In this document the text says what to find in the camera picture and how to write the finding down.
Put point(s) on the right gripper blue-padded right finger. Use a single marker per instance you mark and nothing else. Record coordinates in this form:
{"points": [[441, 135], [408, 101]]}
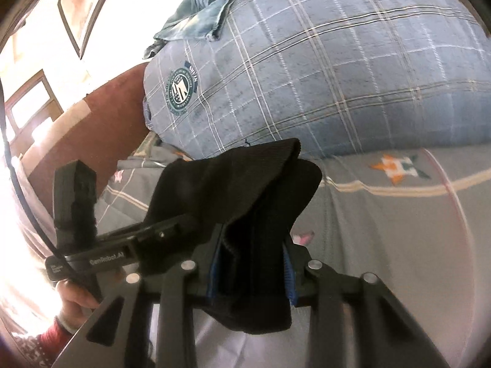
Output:
{"points": [[355, 321]]}

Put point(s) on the person's left hand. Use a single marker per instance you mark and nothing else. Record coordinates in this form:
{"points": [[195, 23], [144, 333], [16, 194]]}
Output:
{"points": [[75, 300]]}

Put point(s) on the black pants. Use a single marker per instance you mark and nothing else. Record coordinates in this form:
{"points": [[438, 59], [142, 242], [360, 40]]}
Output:
{"points": [[257, 192]]}

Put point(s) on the brown headboard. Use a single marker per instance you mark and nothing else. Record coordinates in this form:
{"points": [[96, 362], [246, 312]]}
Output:
{"points": [[104, 127]]}

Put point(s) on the wooden framed window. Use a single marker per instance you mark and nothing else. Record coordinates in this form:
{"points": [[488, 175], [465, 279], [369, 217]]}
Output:
{"points": [[30, 112]]}

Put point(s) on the grey patterned pillow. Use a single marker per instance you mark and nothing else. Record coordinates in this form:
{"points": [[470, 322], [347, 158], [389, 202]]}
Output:
{"points": [[128, 193]]}

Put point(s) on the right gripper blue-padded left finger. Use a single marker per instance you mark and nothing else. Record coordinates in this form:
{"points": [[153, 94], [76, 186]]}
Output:
{"points": [[148, 320]]}

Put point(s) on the folded blue denim cloth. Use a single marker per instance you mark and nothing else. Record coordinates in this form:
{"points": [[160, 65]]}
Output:
{"points": [[192, 20]]}

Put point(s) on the red white sleeve forearm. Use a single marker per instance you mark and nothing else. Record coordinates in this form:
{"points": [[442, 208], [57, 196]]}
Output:
{"points": [[41, 350]]}

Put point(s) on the grey patterned bed sheet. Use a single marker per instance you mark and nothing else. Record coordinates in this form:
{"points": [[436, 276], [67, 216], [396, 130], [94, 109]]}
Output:
{"points": [[421, 220]]}

